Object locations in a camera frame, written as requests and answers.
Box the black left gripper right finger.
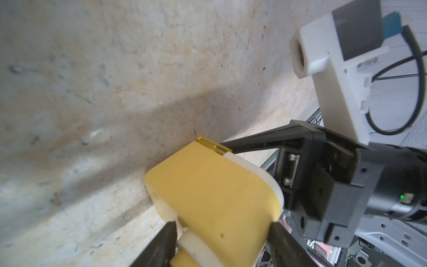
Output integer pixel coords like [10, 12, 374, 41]
[268, 222, 317, 267]

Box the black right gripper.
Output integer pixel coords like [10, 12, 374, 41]
[224, 120, 385, 248]

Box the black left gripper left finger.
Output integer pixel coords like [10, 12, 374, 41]
[131, 221, 177, 267]

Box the yellow sharpener bottom row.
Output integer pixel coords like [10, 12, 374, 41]
[144, 141, 284, 267]

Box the yellow transparent tray bottom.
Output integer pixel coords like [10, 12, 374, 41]
[196, 137, 232, 156]

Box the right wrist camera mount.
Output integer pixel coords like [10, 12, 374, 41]
[290, 1, 389, 145]

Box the black camera cable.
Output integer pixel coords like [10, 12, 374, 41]
[365, 24, 427, 136]

